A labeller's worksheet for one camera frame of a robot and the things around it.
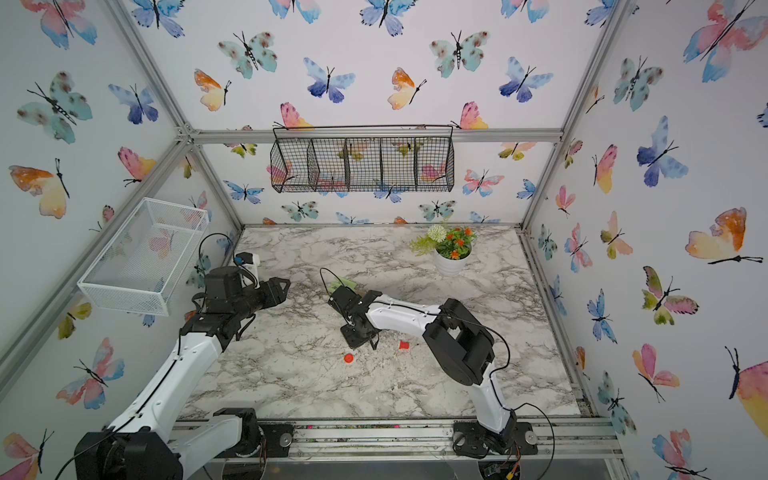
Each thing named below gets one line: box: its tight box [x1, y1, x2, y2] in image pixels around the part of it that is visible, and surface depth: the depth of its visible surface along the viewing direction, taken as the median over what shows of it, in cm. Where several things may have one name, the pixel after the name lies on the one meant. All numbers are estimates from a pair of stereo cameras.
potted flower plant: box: [410, 224, 478, 275], surface depth 98 cm
